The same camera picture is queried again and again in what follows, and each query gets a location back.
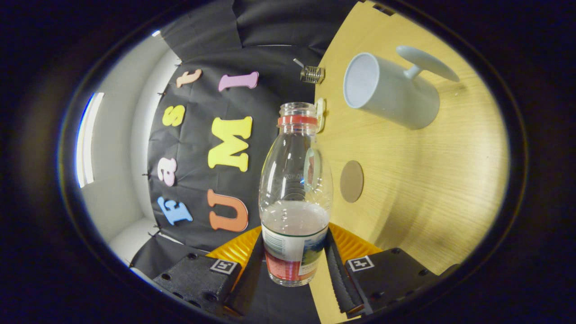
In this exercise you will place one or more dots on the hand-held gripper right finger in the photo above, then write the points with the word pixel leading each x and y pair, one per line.
pixel 339 279

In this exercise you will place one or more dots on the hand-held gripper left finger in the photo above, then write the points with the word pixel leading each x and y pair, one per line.
pixel 245 288

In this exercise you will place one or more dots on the clear plastic juice bottle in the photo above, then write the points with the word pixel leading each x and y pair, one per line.
pixel 294 216

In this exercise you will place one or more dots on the round brown coaster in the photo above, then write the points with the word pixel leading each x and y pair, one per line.
pixel 351 182

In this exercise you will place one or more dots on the white cup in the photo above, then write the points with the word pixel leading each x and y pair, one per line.
pixel 396 94

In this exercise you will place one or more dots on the wooden table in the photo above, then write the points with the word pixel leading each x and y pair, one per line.
pixel 427 180

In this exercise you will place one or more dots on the small cream dish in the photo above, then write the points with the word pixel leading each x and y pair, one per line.
pixel 321 114

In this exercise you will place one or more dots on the small glass jar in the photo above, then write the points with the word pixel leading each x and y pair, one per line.
pixel 312 74

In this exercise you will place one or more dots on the wide ceiling light panel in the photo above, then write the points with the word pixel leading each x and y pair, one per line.
pixel 89 139

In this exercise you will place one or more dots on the black backdrop cloth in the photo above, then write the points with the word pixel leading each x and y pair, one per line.
pixel 270 58

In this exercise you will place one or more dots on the black table edge bracket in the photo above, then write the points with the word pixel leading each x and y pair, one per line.
pixel 384 9

